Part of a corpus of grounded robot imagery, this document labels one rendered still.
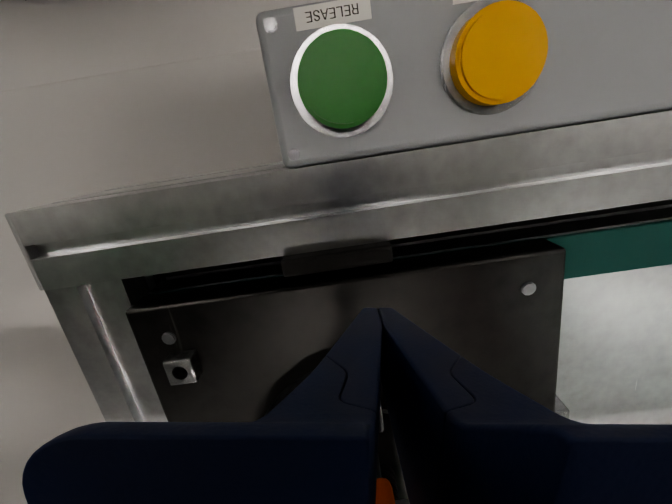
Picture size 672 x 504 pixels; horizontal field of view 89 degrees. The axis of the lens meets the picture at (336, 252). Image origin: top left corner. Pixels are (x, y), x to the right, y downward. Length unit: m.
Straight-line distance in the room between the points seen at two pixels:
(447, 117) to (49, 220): 0.21
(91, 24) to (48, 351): 0.28
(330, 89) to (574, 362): 0.27
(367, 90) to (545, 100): 0.09
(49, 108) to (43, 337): 0.21
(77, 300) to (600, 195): 0.29
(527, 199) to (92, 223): 0.23
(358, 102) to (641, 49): 0.13
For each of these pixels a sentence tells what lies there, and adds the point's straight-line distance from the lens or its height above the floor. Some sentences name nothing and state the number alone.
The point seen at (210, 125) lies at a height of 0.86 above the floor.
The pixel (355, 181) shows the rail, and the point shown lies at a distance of 0.18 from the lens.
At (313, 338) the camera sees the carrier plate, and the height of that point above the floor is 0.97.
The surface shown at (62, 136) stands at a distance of 0.35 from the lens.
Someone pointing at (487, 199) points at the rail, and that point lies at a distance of 0.20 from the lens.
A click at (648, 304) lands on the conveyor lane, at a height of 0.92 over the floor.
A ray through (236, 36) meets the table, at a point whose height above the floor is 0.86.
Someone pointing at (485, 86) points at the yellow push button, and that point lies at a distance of 0.18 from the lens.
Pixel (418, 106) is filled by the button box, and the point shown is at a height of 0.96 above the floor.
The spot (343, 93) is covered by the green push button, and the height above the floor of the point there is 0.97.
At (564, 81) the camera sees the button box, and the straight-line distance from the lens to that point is 0.21.
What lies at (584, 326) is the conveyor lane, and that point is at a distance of 0.32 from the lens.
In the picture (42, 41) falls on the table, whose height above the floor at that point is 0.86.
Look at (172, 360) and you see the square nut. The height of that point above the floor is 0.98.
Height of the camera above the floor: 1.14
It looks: 71 degrees down
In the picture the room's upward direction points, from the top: 178 degrees clockwise
